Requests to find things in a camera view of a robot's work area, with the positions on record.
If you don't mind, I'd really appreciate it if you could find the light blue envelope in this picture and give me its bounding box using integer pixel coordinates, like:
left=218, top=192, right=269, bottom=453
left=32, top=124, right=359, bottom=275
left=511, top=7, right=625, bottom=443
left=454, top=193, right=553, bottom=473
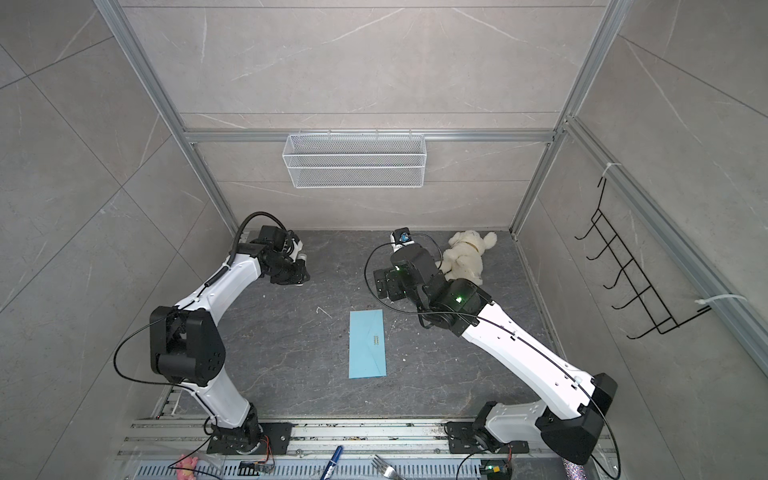
left=348, top=310, right=387, bottom=379

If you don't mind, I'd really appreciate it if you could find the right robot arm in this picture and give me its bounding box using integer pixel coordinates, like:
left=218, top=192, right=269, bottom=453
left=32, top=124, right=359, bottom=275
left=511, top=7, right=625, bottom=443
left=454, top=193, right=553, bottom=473
left=363, top=231, right=617, bottom=466

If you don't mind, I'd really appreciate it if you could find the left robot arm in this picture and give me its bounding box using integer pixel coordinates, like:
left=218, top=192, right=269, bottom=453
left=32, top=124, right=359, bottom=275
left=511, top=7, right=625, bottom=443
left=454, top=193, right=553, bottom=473
left=145, top=211, right=310, bottom=455

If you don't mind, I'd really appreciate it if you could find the white plush teddy bear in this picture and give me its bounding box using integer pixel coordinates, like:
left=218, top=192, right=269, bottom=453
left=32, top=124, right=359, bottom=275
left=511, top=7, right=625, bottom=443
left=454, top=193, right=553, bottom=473
left=439, top=230, right=498, bottom=286

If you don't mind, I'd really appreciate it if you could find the silver fork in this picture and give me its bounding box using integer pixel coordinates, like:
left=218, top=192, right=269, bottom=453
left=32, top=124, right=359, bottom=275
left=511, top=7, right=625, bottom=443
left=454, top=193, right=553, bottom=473
left=371, top=455, right=403, bottom=480

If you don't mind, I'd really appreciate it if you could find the blue marker pen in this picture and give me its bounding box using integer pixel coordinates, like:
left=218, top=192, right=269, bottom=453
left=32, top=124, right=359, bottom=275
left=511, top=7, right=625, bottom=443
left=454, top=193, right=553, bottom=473
left=320, top=445, right=344, bottom=480

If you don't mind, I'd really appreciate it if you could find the pink small object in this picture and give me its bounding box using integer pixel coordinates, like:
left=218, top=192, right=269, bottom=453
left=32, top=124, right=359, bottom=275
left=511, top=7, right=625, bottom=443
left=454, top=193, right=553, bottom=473
left=173, top=456, right=199, bottom=480

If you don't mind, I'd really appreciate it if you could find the glitter pink microphone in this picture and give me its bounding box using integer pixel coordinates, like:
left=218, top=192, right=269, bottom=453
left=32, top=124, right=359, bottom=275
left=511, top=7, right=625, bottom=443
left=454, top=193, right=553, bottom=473
left=564, top=461, right=588, bottom=480

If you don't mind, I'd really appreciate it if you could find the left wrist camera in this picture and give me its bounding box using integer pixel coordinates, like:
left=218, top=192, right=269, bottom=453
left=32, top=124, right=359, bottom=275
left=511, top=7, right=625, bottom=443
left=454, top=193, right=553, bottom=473
left=283, top=231, right=303, bottom=261

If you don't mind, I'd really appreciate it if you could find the white wire mesh basket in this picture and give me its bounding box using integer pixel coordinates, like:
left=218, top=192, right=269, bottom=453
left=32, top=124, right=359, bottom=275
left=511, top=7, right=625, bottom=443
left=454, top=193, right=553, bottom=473
left=282, top=133, right=428, bottom=189

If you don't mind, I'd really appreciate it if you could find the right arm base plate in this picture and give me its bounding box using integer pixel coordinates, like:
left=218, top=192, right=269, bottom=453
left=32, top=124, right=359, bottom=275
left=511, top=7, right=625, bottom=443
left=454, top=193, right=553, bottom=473
left=443, top=421, right=530, bottom=454

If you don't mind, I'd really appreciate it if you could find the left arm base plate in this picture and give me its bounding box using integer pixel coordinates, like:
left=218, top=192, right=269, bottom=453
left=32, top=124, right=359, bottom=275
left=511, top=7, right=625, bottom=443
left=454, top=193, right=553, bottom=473
left=206, top=422, right=293, bottom=455

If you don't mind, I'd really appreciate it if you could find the black wire hook rack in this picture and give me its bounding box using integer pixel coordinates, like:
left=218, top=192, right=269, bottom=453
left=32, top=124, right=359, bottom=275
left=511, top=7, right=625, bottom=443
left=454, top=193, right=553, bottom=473
left=574, top=178, right=713, bottom=340

